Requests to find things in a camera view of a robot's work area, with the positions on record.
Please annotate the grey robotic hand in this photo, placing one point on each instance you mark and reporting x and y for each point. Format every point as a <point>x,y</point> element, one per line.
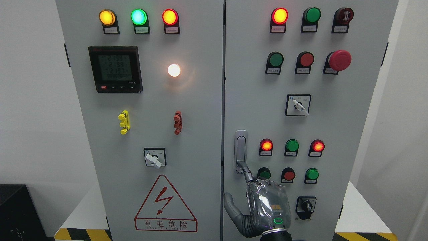
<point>268,204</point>

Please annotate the silver door handle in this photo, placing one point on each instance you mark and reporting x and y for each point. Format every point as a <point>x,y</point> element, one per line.
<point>240,148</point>

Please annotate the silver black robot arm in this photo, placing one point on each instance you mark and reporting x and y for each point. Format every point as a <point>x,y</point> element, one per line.
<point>277,234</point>

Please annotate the grey right cabinet door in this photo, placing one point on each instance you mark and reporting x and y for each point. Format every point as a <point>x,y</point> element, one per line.
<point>256,101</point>

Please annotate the grey cabinet door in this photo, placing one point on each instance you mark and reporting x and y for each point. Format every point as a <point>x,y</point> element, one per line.
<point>256,101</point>
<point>193,157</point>

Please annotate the grey left cabinet door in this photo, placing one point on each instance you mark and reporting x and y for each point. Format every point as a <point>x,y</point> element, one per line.
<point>193,157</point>

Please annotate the red lit indicator left door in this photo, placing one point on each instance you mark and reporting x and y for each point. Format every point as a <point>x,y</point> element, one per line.
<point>171,21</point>

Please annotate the green push button bottom left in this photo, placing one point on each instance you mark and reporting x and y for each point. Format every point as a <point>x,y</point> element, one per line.
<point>264,173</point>

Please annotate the red push button bottom middle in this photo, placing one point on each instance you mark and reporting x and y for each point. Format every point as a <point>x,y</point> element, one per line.
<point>288,175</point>

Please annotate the green push button bottom right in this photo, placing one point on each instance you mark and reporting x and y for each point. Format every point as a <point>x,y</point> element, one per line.
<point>311,176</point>

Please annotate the red lit indicator lower left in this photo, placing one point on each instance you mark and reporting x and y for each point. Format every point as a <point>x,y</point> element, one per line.
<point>266,146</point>

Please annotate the red lit indicator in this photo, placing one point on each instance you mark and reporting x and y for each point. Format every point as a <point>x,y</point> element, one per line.
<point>266,146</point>
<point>278,20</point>
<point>316,148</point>

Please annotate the green indicator lower middle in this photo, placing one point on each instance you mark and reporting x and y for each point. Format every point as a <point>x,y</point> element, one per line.
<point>291,148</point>

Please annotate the red lit indicator lower right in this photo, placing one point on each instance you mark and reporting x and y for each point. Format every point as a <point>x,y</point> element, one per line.
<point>316,148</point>

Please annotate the white platform with hazard stripes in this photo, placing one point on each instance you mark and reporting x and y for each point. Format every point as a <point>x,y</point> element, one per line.
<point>358,221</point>

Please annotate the red high voltage warning sticker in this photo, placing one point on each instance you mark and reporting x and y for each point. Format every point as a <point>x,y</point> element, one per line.
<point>164,210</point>

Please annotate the green push button upper row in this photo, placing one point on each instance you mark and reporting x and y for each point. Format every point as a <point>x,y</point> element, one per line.
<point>273,63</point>

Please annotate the red push button upper row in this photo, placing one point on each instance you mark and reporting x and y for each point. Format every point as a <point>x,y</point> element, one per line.
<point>304,62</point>

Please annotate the red emergency stop button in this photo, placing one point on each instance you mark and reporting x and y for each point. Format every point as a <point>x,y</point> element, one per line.
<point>337,61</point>

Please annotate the white lit indicator light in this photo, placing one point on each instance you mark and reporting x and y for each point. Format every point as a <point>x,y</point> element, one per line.
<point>174,70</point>

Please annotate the red lit indicator top right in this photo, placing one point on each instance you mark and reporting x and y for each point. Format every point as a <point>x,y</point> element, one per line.
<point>278,20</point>

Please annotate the green indicator top right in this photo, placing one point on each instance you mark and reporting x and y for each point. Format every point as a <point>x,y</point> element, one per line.
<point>310,19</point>

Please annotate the dark red buzzer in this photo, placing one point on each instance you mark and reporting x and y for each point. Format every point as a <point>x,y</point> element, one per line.
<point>342,19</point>

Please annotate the black digital power meter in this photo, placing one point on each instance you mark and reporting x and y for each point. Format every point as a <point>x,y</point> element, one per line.
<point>116,69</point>

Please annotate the green lit indicator light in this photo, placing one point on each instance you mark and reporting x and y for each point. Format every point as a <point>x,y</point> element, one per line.
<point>140,21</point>

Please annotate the yellow indicator light top left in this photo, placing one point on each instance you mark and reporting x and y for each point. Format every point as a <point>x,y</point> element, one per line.
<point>109,22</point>

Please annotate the black box lower left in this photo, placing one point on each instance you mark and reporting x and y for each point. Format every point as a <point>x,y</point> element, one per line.
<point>19,220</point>

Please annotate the black key selector switch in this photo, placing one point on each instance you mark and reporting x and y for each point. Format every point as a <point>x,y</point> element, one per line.
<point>305,207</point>

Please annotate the upper right rotary selector switch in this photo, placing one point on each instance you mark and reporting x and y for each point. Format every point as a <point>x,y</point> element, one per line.
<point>298,105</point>

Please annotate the left door rotary selector switch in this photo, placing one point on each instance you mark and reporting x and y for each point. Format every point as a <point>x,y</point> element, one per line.
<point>155,157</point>

